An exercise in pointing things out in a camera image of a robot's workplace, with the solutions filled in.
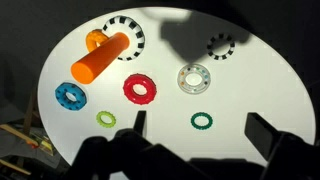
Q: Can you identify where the blue ring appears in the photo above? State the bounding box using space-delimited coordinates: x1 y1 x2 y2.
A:
54 81 88 112

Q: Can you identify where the clear beaded ring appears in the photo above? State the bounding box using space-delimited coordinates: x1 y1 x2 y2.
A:
176 63 212 96

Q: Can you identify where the orange pole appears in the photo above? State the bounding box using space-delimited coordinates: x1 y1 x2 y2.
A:
71 30 130 84

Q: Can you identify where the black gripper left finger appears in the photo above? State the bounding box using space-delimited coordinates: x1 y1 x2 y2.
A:
133 110 147 135

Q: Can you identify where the red ring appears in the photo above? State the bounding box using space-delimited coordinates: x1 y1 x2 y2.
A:
122 73 158 106

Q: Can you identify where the white round table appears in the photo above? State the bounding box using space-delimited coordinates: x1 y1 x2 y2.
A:
38 7 316 164

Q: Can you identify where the orange ring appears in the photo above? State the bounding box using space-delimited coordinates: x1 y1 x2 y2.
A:
85 28 110 53

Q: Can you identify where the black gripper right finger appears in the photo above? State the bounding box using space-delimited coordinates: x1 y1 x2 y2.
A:
244 112 280 160

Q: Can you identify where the small black white ring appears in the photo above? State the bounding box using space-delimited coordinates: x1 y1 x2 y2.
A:
206 32 236 61

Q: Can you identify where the dark green ring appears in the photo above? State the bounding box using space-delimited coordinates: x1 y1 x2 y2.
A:
190 111 214 131

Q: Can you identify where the lime green ring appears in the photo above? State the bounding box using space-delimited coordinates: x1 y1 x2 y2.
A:
95 110 117 129

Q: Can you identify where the black white striped base ring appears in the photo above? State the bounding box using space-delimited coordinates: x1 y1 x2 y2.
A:
101 15 146 62

